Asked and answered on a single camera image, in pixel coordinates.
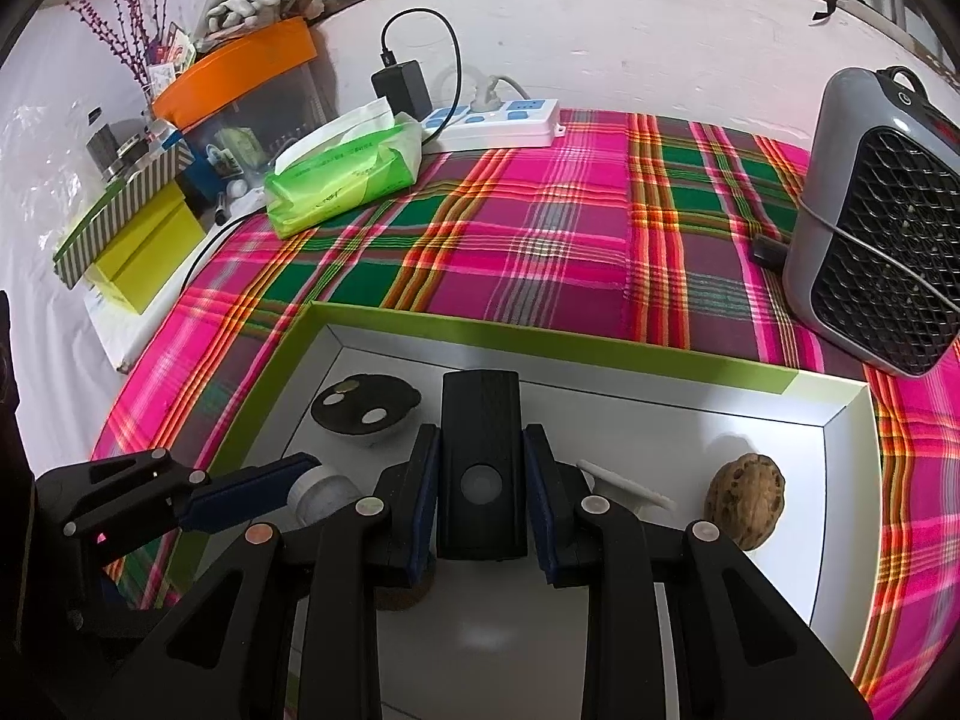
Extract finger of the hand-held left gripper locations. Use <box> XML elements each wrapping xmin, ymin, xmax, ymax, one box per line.
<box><xmin>36</xmin><ymin>448</ymin><xmax>320</xmax><ymax>541</ymax></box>

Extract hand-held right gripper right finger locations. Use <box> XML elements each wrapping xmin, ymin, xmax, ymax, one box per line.
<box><xmin>523</xmin><ymin>424</ymin><xmax>875</xmax><ymax>720</ymax></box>

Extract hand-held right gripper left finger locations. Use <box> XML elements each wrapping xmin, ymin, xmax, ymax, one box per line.
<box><xmin>94</xmin><ymin>424</ymin><xmax>443</xmax><ymax>720</ymax></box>

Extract white round plastic jar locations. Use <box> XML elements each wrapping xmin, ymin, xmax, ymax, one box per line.
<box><xmin>292</xmin><ymin>465</ymin><xmax>362</xmax><ymax>530</ymax></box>

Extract black rectangular device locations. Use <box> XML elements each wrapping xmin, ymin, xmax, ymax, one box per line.
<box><xmin>437</xmin><ymin>370</ymin><xmax>530</xmax><ymax>562</ymax></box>

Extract black round device white buttons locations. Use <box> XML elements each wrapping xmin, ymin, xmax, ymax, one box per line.
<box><xmin>310</xmin><ymin>373</ymin><xmax>421</xmax><ymax>440</ymax></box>

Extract green and white cardboard box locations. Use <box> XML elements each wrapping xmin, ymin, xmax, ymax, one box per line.
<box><xmin>131</xmin><ymin>300</ymin><xmax>890</xmax><ymax>720</ymax></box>

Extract brown walnut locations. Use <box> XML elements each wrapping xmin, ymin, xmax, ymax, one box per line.
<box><xmin>703</xmin><ymin>452</ymin><xmax>786</xmax><ymax>552</ymax></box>

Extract pink green plaid tablecloth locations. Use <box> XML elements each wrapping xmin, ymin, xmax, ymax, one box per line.
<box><xmin>90</xmin><ymin>109</ymin><xmax>960</xmax><ymax>698</ymax></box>

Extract yellow cardboard box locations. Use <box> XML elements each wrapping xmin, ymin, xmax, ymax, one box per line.
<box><xmin>86</xmin><ymin>184</ymin><xmax>205</xmax><ymax>314</ymax></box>

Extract green tissue pack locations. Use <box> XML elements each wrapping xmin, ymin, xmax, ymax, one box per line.
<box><xmin>264</xmin><ymin>97</ymin><xmax>422</xmax><ymax>239</ymax></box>

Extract grey metal tins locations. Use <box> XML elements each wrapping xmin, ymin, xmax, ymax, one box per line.
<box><xmin>85</xmin><ymin>120</ymin><xmax>155</xmax><ymax>182</ymax></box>

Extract white power strip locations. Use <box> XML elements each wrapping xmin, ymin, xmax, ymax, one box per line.
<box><xmin>424</xmin><ymin>75</ymin><xmax>565</xmax><ymax>153</ymax></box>

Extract black charger adapter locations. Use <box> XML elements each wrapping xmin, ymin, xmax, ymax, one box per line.
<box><xmin>373</xmin><ymin>62</ymin><xmax>434</xmax><ymax>121</ymax></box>

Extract clear bin with orange lid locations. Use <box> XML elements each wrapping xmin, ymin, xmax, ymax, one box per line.
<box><xmin>152</xmin><ymin>17</ymin><xmax>323</xmax><ymax>196</ymax></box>

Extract stack of paper packets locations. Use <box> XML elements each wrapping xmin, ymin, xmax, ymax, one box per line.
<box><xmin>146</xmin><ymin>21</ymin><xmax>197</xmax><ymax>91</ymax></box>

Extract grey desktop fan heater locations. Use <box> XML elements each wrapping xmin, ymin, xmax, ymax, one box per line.
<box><xmin>782</xmin><ymin>66</ymin><xmax>960</xmax><ymax>380</ymax></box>

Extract pink flower branches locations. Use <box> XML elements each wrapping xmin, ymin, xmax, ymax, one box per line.
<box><xmin>64</xmin><ymin>0</ymin><xmax>170</xmax><ymax>91</ymax></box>

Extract white work gloves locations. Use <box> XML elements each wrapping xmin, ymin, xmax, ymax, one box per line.
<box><xmin>199</xmin><ymin>0</ymin><xmax>320</xmax><ymax>35</ymax></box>

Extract thin black cable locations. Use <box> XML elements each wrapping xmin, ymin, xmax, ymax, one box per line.
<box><xmin>180</xmin><ymin>202</ymin><xmax>271</xmax><ymax>293</ymax></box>

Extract grey heater cord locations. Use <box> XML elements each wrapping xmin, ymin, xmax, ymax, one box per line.
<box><xmin>752</xmin><ymin>195</ymin><xmax>935</xmax><ymax>293</ymax></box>

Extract black charger cable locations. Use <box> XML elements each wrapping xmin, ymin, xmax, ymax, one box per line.
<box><xmin>380</xmin><ymin>10</ymin><xmax>460</xmax><ymax>147</ymax></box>

